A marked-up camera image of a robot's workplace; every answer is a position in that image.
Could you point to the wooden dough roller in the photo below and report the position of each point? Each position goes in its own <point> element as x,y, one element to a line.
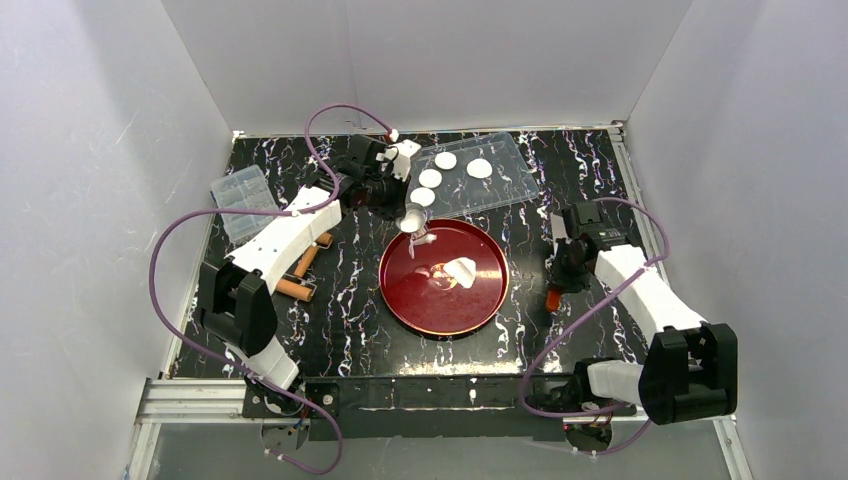
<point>292,285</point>

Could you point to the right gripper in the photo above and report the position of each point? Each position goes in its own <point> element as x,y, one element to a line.
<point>568,277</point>

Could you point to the white dough ball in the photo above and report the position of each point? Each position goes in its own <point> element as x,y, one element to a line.
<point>462,270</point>

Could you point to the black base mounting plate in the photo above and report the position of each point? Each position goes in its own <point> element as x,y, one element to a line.
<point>426,407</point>

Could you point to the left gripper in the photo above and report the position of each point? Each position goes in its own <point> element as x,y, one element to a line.
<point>395,201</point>

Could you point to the round red tray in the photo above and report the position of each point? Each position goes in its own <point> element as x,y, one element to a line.
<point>425,299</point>

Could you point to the flat white dumpling wrapper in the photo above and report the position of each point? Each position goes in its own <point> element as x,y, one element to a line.
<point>430,178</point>
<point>422,196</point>
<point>445,160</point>
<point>479,168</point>

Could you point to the white dough scrap strip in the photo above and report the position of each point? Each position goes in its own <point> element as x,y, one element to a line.
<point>419,240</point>

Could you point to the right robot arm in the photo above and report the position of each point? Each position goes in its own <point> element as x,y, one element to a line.
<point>691,368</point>

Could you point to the aluminium frame rail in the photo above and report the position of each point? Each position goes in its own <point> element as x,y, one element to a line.
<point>185,401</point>

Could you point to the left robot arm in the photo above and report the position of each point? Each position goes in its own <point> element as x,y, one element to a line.
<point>235,293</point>

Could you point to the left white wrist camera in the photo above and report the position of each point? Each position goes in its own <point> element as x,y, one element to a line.
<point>399,156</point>

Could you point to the clear plastic tray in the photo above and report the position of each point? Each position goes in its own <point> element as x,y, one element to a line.
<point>468,176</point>

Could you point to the cut round dumpling wrapper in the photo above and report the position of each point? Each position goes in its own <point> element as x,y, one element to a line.
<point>410,224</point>

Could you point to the clear compartment screw box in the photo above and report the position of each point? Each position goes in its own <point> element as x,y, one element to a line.
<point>245,189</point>

